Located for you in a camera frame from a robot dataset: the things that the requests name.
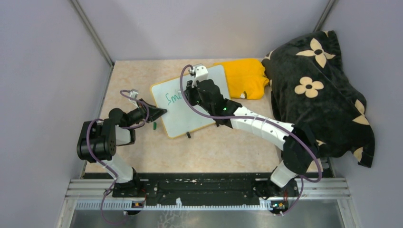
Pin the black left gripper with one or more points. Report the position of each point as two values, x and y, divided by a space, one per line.
154 113

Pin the yellow-framed whiteboard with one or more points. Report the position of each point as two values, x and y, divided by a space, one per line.
180 119

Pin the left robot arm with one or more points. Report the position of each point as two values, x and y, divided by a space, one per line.
99 139

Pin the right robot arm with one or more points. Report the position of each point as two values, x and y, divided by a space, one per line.
296 140

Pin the folded yellow cloth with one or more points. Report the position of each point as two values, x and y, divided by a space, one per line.
246 78

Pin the black floral blanket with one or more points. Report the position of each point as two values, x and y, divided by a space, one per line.
308 85

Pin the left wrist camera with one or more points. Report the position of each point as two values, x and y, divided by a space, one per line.
133 94

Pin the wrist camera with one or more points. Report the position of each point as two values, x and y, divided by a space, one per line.
133 94
199 73

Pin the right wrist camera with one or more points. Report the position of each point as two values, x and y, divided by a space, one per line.
199 73

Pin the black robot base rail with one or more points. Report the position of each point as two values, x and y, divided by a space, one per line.
202 190

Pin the left metal corner post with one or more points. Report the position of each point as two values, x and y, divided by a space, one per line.
91 31

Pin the metal corner post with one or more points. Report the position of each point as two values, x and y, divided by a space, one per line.
91 31
324 15

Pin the right metal corner post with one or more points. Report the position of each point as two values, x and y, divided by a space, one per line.
324 15

